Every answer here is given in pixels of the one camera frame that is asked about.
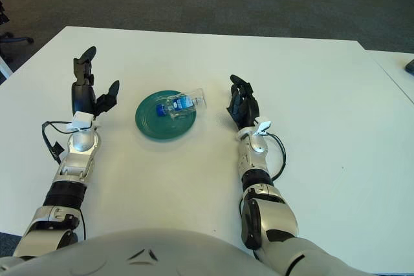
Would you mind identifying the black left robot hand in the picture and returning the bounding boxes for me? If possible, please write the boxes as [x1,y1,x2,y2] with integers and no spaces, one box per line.
[71,46,120,118]

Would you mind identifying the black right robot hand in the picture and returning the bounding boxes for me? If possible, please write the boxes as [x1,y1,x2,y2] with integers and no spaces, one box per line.
[225,74,260,131]

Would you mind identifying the clear plastic bottle blue cap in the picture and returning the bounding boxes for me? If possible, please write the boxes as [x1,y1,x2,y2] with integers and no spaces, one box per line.
[156,87,208,122]

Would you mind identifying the teal round plate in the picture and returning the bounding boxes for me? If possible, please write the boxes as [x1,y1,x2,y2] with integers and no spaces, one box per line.
[135,89,198,143]

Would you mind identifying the white right wrist connector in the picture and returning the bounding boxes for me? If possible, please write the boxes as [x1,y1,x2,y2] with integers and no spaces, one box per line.
[254,117,272,136]

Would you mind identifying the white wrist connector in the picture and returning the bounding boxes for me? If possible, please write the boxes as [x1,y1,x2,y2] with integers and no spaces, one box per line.
[254,117,272,136]
[66,111,93,133]

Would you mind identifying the white left wrist connector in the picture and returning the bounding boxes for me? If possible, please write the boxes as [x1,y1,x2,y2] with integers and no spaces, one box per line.
[66,111,93,133]

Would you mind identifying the black office chair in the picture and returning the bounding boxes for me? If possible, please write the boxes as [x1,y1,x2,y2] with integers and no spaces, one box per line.
[0,1,35,63]

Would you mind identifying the white adjoining table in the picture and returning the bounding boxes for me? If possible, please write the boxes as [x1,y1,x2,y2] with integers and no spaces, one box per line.
[364,48,414,101]

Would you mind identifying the grey robot torso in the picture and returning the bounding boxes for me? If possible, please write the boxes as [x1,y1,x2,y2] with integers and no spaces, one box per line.
[0,228,263,276]

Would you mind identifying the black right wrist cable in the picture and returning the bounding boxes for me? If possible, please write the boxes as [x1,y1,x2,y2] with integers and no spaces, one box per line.
[267,133,287,182]

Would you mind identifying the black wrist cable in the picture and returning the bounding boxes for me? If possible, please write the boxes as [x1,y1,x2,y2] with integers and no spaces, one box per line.
[41,120,74,164]
[267,133,287,182]

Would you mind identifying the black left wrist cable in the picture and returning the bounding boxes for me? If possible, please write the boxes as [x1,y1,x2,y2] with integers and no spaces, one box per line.
[41,120,74,164]

